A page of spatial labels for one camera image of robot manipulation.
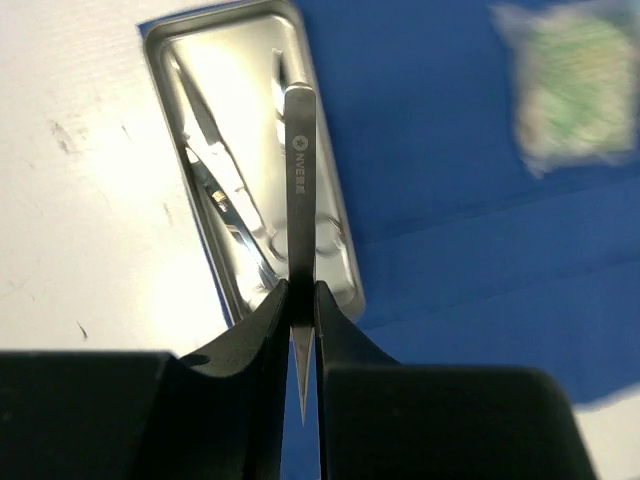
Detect metal forceps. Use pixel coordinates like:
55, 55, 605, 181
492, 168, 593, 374
268, 49, 344, 262

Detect metal instrument tray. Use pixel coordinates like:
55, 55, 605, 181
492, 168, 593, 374
139, 1, 365, 327

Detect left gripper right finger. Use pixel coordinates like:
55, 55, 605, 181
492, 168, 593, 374
314, 283, 595, 479

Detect green printed glove packet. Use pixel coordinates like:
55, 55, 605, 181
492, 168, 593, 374
490, 1, 639, 177

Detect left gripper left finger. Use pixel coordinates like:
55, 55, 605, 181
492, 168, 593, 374
1, 282, 289, 479

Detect blue surgical cloth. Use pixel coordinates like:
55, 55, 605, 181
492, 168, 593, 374
279, 0, 640, 411

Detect metal scissors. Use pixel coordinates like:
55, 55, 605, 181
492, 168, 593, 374
169, 52, 278, 289

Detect metal pointed tweezers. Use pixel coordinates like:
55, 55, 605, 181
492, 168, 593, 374
284, 82, 317, 418

